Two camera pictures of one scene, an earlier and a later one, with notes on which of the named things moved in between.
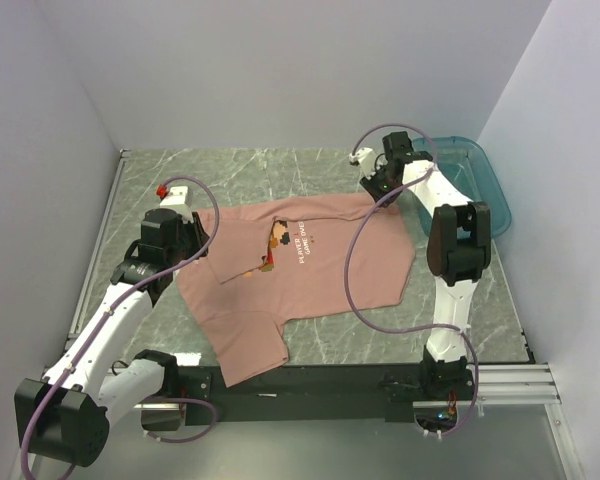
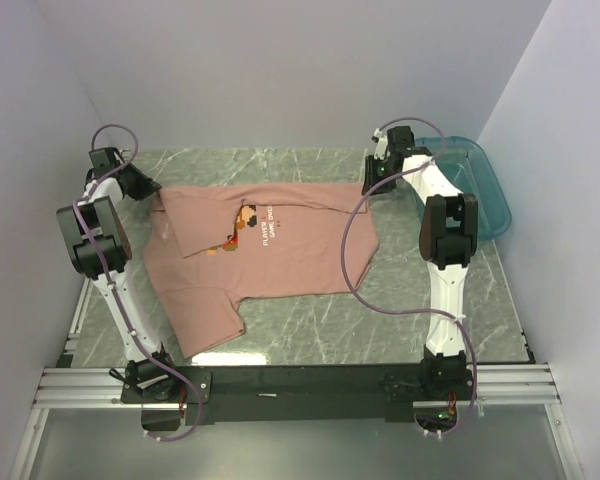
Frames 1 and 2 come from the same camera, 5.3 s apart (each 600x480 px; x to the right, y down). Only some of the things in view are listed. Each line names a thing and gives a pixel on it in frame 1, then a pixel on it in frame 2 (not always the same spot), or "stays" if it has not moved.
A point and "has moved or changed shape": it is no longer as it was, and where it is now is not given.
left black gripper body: (190, 241) -> (135, 181)
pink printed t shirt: (290, 258) has moved or changed shape
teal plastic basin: (466, 170) stays
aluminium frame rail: (495, 386) stays
